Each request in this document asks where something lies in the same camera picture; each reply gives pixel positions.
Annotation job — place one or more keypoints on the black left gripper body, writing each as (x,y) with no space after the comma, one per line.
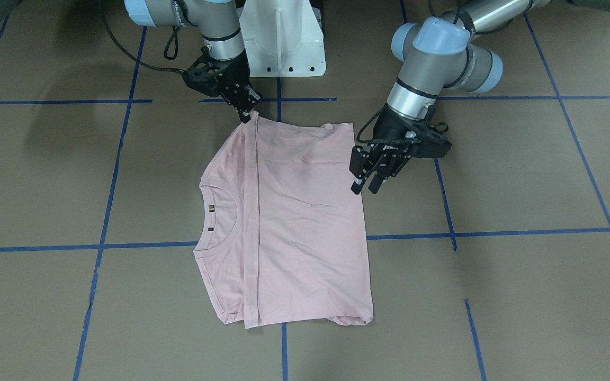
(391,125)

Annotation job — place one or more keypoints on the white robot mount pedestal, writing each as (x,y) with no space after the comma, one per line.
(284,38)

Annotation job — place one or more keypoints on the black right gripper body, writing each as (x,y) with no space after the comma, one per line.
(232,73)

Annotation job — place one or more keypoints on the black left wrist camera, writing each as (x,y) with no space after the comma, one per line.
(429,140)

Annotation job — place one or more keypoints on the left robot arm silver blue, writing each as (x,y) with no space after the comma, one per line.
(437,54)

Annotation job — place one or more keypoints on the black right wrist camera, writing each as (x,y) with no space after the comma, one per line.
(201,76)

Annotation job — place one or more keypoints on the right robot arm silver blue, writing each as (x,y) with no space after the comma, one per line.
(218,22)

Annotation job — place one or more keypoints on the pink Snoopy t-shirt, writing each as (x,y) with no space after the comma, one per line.
(284,237)

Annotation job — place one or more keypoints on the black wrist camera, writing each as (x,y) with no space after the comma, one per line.
(429,140)
(201,76)

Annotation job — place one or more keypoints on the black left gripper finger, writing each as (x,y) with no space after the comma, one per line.
(358,185)
(376,183)

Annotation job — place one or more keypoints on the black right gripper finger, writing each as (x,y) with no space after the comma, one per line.
(245,115)

